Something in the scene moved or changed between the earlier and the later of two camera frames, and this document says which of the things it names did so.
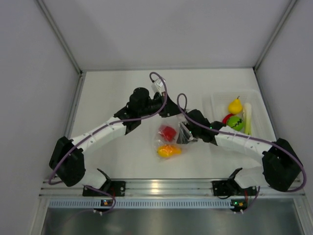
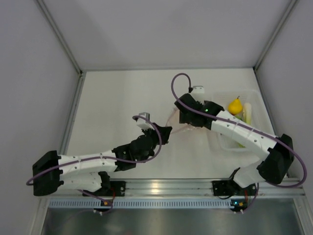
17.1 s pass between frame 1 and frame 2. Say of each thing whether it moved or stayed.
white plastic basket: stayed
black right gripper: moved
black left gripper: moved
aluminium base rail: stayed
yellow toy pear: stayed
